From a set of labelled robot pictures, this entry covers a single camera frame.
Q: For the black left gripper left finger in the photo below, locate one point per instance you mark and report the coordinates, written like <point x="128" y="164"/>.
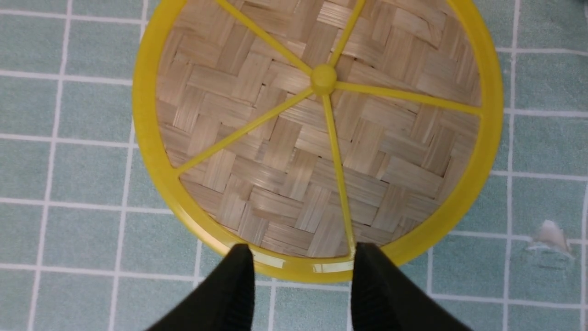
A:
<point x="224" y="301"/>

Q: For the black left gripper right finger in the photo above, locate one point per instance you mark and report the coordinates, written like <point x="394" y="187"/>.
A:
<point x="383" y="298"/>

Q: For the woven bamboo steamer lid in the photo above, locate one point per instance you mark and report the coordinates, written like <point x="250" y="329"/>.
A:
<point x="301" y="127"/>

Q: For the green checkered tablecloth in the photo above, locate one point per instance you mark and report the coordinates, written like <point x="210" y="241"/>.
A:
<point x="88" y="244"/>

